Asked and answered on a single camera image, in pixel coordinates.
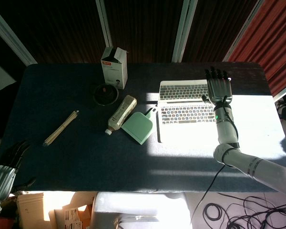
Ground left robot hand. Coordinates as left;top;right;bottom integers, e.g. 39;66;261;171
0;140;36;203

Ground dark brown curtain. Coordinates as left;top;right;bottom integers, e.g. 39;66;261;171
0;0;258;64

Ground black round bowl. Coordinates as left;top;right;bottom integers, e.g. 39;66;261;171
93;83;120;105

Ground cardboard box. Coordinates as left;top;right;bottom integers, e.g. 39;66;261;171
16;192;96;229

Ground green dustpan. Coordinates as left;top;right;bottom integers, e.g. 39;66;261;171
121;107;158;146

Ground dark blue table mat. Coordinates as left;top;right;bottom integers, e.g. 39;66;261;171
0;62;286;193

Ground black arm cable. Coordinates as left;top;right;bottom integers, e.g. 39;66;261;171
190;95;239;225

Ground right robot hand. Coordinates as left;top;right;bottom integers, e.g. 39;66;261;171
202;66;233;104

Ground red curtain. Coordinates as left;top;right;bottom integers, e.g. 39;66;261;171
227;0;286;89

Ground open white carton box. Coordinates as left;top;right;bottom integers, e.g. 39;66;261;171
100;46;129;90

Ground tangled black floor cables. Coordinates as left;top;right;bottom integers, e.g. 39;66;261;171
202;190;286;229

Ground plastic drink bottle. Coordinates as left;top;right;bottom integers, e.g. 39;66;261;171
105;94;138;136

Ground silver laptop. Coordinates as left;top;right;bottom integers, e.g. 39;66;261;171
155;80;221;144

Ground bundle of wooden chopsticks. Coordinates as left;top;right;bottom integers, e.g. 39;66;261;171
42;110;80;146

